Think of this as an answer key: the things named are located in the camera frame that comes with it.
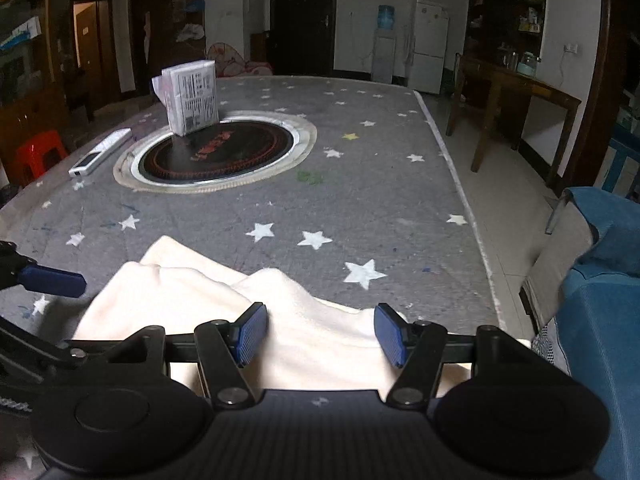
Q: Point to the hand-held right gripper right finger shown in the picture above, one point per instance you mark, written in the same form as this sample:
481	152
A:
392	335

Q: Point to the sofa with blue cover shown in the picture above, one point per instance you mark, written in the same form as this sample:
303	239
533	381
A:
600	320

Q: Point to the brown open room door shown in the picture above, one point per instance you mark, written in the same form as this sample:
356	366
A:
90	50

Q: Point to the tall wooden shelf unit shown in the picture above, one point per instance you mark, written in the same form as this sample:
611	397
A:
25	105

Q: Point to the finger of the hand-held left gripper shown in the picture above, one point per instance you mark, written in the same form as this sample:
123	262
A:
50	347
52	281

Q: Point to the dark wooden shelf cabinet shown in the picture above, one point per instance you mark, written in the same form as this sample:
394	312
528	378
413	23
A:
170	10

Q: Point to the cream cloth garment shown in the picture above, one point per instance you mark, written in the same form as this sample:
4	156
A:
310	325

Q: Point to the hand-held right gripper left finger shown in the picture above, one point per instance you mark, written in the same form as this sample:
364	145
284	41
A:
251	335

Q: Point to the glass jar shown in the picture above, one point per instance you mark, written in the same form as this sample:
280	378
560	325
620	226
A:
508	60

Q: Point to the dark wooden door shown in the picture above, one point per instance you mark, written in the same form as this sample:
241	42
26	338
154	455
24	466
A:
302	20

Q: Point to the white and blue box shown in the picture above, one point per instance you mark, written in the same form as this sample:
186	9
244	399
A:
20	34

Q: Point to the grey star-patterned tablecloth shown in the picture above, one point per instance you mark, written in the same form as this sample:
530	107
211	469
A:
390	190

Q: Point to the pale green kettle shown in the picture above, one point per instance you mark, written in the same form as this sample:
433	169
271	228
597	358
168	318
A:
527	64

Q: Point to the pink round fan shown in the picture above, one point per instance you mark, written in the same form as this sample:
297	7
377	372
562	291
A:
227	57

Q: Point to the red plastic stool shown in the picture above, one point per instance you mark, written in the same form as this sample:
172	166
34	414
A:
40	152

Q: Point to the white refrigerator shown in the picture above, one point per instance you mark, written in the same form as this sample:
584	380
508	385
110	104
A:
427	45

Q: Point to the dark wooden wall cabinet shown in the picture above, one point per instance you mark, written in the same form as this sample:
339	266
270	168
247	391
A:
495	15

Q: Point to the white wall socket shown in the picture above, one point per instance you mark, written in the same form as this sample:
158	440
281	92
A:
570	49

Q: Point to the blue water bottle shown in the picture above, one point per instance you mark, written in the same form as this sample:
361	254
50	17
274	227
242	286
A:
386	17

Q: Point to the round built-in induction cooker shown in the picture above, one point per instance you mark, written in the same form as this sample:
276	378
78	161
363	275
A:
215	152

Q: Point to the white water dispenser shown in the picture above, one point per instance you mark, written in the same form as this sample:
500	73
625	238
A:
384	57

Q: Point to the white remote control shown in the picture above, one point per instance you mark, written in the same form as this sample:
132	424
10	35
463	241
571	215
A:
100	152

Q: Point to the brown wooden side table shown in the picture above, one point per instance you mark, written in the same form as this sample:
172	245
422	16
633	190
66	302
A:
530	90

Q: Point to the white tissue pack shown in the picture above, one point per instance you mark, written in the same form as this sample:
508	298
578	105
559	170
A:
192	95

